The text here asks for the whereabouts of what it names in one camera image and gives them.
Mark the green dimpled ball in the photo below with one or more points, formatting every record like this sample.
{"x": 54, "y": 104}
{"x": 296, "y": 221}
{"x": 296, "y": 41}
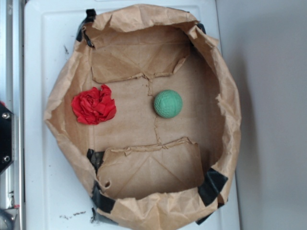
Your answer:
{"x": 168, "y": 104}

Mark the white plastic tray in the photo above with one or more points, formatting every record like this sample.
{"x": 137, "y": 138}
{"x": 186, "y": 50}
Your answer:
{"x": 54, "y": 197}

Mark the aluminium frame rail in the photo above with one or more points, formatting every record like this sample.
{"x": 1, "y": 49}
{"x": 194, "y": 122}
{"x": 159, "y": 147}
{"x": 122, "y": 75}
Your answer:
{"x": 11, "y": 181}

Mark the brown paper bag tray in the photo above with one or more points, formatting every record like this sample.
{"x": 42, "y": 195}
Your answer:
{"x": 143, "y": 171}

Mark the red crumpled paper wad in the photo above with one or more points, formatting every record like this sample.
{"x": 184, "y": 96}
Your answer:
{"x": 94, "y": 106}

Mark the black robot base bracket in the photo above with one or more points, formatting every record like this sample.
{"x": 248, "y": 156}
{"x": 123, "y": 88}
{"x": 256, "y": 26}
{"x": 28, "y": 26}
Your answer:
{"x": 6, "y": 138}

